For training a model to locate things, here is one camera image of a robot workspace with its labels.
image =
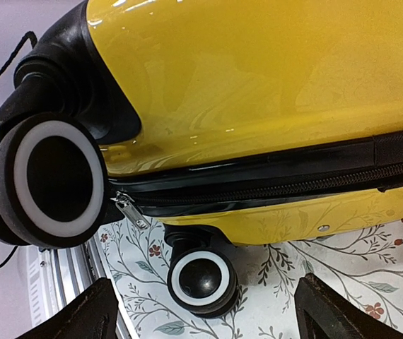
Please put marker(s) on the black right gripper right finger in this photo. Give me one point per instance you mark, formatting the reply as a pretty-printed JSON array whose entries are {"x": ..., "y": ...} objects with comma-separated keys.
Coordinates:
[{"x": 322, "y": 312}]

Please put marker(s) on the yellow Pikachu suitcase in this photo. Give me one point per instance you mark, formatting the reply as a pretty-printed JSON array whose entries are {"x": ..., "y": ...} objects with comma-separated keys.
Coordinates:
[{"x": 254, "y": 121}]

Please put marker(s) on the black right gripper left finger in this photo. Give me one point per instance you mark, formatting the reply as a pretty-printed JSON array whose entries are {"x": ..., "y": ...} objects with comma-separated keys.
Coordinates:
[{"x": 92, "y": 314}]

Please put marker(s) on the floral table mat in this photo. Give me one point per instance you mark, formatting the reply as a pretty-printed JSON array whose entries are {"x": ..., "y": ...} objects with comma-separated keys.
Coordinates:
[{"x": 365, "y": 267}]

